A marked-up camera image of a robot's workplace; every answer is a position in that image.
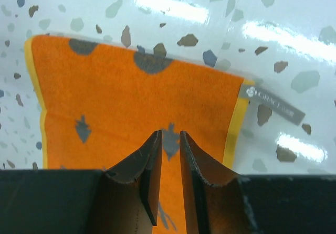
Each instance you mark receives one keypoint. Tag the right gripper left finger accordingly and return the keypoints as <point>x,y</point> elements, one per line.
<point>122,199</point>

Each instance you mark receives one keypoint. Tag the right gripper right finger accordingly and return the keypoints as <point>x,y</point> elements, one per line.
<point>219,200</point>

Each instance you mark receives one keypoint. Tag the orange grey patterned towel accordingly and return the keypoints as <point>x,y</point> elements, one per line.
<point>99,103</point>

